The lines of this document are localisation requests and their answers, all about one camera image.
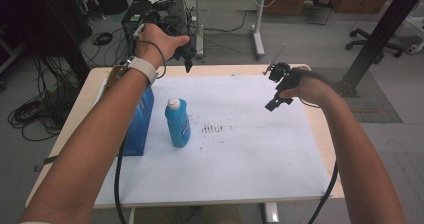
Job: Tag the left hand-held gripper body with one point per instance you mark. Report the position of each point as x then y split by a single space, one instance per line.
182 52

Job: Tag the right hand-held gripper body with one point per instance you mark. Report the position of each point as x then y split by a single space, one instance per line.
286 79

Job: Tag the person's right hand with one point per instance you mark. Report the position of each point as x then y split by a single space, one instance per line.
311 87

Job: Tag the person's left hand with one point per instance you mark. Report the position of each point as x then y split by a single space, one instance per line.
155 45

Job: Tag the thin metal rod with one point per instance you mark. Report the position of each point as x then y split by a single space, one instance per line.
275 58

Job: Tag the white wristband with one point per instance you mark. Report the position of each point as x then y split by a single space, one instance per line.
144 69

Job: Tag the blue bottle with white cap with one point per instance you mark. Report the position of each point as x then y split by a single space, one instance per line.
178 124

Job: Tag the white paper mat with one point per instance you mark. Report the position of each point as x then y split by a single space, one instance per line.
240 150

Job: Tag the brown wrist-mounted device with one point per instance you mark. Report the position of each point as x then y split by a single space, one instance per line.
117 74

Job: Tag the brown cardboard box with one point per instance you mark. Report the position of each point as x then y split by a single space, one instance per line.
286 4

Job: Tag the blue cardboard box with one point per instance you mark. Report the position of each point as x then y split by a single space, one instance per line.
141 124

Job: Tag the grey floor mat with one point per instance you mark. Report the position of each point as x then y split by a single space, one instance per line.
373 104

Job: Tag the black office chair base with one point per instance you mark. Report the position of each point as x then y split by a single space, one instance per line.
373 40

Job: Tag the white table leg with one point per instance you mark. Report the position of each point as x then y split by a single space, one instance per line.
270 212

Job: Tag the person's khaki pants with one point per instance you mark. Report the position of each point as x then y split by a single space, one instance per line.
213 214

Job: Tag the black metal stand post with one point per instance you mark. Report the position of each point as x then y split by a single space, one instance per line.
380 34

